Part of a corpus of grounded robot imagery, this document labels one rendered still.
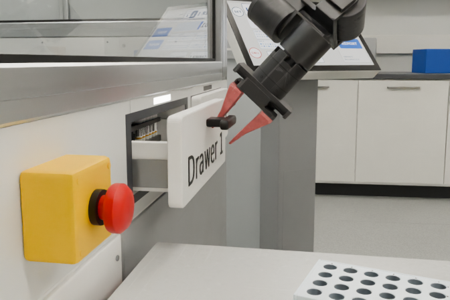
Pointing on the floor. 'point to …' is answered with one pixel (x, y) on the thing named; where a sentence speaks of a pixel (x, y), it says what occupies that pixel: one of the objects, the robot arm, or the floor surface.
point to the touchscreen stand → (290, 173)
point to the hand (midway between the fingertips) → (225, 131)
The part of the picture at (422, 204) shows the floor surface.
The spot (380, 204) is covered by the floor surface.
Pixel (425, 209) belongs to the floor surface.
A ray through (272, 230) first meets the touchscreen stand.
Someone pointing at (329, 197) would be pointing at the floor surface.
